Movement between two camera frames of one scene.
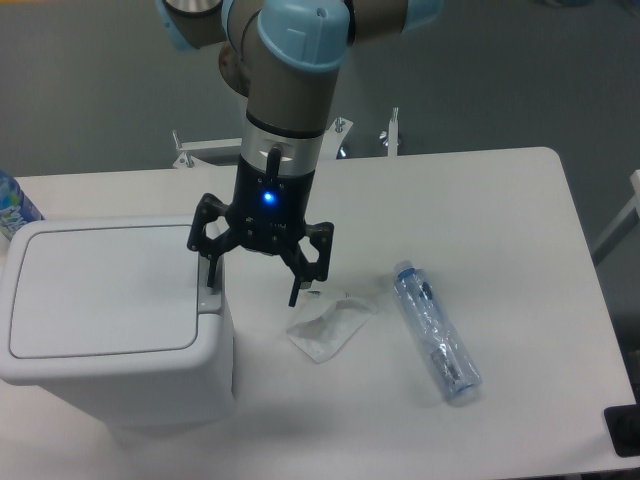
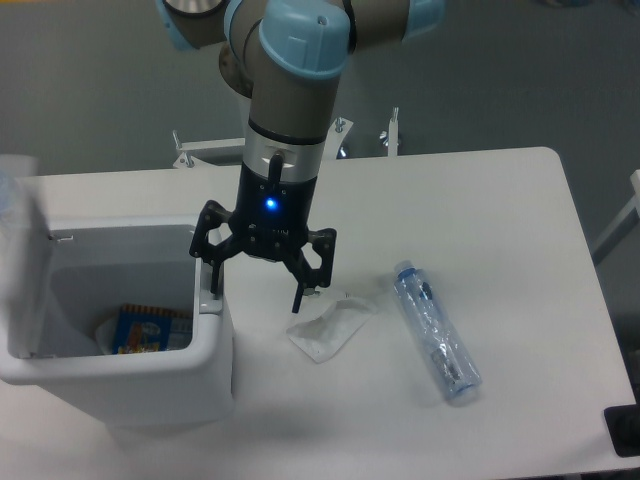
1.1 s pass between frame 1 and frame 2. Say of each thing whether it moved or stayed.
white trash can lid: moved
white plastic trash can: stayed
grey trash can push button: stayed
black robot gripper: stayed
